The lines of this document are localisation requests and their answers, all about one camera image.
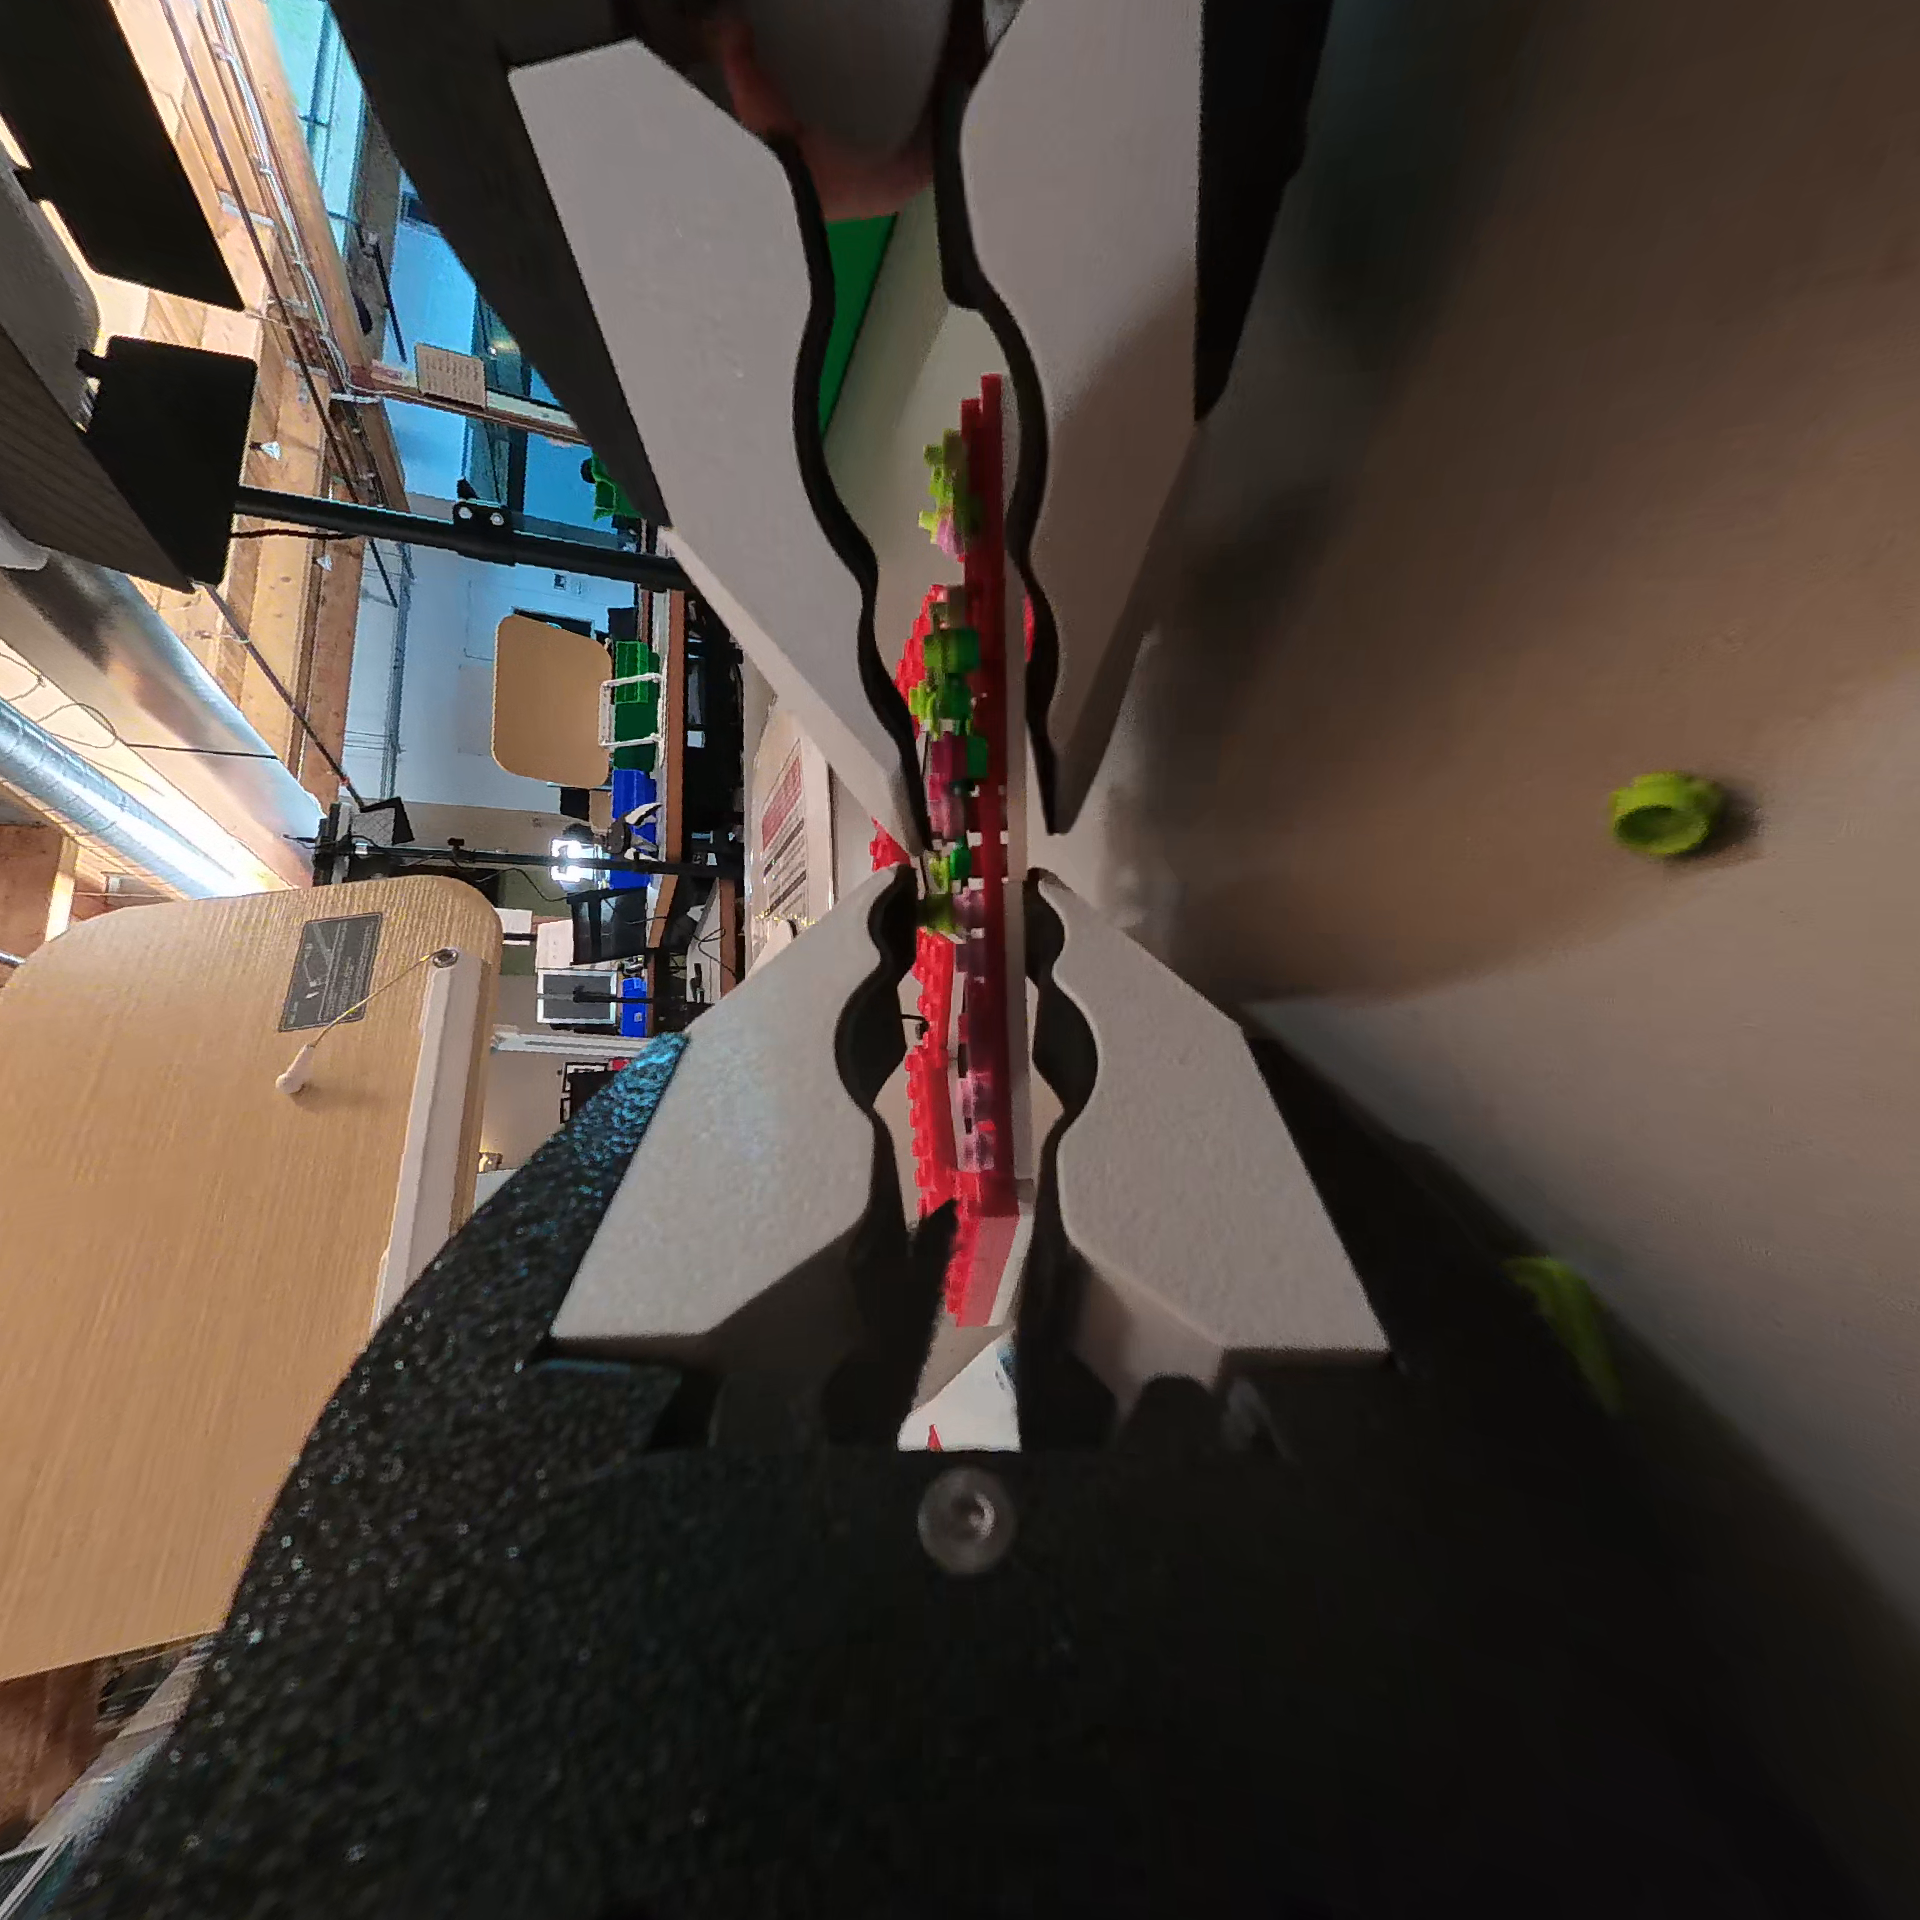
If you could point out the dark framed ceiling panel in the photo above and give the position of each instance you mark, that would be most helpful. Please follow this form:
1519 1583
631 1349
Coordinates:
59 466

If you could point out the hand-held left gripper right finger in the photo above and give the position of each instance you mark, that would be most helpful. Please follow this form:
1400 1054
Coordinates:
1200 1201

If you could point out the lime stacked lego studs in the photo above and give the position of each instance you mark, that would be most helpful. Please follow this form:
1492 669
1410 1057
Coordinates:
1568 1319

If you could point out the green plastic bin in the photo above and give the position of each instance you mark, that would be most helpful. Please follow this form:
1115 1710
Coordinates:
848 300

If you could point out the black tripod stand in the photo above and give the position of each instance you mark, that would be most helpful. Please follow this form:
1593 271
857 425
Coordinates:
493 860

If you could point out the person's right hand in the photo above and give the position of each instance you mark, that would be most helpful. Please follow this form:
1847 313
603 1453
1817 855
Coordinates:
879 185

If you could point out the small black square panel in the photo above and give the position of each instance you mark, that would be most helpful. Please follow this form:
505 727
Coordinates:
172 451

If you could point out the blue shelf crate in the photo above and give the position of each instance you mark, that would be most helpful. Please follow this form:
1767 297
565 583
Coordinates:
633 793

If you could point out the white sheet with red print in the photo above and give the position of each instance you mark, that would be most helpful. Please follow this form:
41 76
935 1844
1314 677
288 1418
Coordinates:
787 833

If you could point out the green shelf crate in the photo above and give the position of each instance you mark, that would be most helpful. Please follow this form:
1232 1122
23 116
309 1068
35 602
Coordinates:
637 682

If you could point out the light wood board with label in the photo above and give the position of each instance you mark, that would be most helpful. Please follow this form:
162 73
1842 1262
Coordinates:
180 1276

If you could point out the small light wood board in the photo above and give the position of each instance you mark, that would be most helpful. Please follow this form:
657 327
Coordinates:
547 706

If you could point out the silver ventilation duct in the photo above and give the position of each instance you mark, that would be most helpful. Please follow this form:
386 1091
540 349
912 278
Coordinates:
148 662

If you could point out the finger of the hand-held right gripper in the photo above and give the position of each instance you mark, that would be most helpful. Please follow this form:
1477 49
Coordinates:
690 347
1109 300

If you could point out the lego instruction booklet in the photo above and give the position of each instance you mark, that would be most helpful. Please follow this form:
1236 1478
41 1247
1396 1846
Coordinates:
961 1396

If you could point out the black metal pole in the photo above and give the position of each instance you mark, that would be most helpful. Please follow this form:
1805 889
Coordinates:
359 517

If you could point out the red lego heart frame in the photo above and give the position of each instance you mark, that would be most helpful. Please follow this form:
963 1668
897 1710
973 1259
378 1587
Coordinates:
937 997

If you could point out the small lime lego stud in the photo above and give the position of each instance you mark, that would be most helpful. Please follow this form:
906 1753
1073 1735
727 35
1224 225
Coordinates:
1661 814

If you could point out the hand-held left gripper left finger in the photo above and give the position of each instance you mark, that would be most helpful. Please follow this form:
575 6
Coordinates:
720 1185

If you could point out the white mounting bar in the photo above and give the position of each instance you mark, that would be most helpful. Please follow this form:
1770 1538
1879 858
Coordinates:
434 1110

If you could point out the large black panel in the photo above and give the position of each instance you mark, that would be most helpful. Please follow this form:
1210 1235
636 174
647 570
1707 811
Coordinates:
106 150

